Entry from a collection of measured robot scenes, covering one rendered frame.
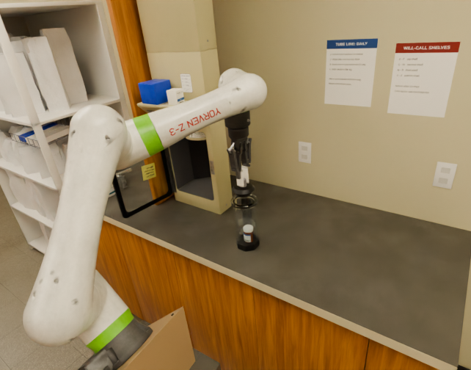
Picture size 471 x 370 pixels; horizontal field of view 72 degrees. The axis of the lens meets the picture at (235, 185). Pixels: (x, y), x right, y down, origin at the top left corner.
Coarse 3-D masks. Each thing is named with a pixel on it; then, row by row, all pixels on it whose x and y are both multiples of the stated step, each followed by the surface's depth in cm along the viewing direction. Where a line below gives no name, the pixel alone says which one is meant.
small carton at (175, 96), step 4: (172, 88) 141; (176, 88) 141; (180, 88) 140; (168, 92) 138; (172, 92) 137; (176, 92) 136; (180, 92) 139; (168, 96) 139; (172, 96) 138; (176, 96) 137; (180, 96) 139; (168, 100) 140; (172, 100) 139; (176, 100) 138; (180, 100) 140; (172, 104) 140; (176, 104) 139
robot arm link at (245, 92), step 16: (240, 80) 96; (256, 80) 96; (208, 96) 94; (224, 96) 94; (240, 96) 95; (256, 96) 96; (160, 112) 92; (176, 112) 92; (192, 112) 92; (208, 112) 94; (224, 112) 96; (240, 112) 99; (160, 128) 90; (176, 128) 91; (192, 128) 94
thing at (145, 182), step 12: (156, 156) 164; (132, 168) 156; (144, 168) 161; (156, 168) 166; (120, 180) 153; (132, 180) 157; (144, 180) 162; (156, 180) 168; (132, 192) 159; (144, 192) 164; (156, 192) 170; (132, 204) 161; (144, 204) 166
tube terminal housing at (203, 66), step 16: (160, 64) 145; (176, 64) 140; (192, 64) 135; (208, 64) 136; (176, 80) 144; (192, 80) 138; (208, 80) 138; (192, 96) 142; (208, 128) 145; (224, 128) 154; (208, 144) 149; (224, 144) 156; (224, 160) 159; (224, 176) 162; (176, 192) 179; (224, 192) 165; (208, 208) 169; (224, 208) 168
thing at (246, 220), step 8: (232, 200) 132; (240, 200) 137; (248, 200) 137; (256, 200) 131; (248, 208) 128; (240, 216) 131; (248, 216) 131; (256, 216) 135; (240, 224) 133; (248, 224) 132; (256, 224) 136; (240, 232) 135; (248, 232) 134; (256, 232) 137; (240, 240) 137; (248, 240) 136; (256, 240) 138
